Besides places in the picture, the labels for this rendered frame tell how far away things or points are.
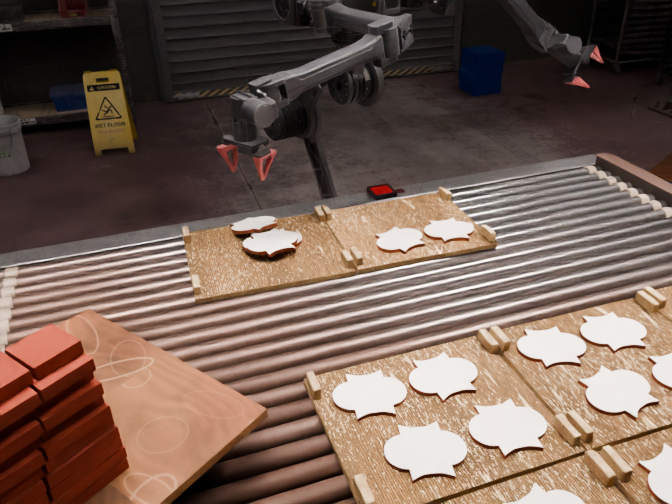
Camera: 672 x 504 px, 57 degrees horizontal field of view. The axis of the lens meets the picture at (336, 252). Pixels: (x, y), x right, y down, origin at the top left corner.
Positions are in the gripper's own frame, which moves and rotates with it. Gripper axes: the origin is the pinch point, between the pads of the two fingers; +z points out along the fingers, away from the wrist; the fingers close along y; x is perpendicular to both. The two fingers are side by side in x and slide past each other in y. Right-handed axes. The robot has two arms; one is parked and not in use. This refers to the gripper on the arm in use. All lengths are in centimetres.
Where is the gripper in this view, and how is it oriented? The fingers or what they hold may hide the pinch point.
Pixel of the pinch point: (248, 172)
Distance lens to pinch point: 160.0
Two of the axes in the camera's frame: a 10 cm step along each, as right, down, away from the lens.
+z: 0.0, 8.6, 5.0
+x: 5.6, -4.2, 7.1
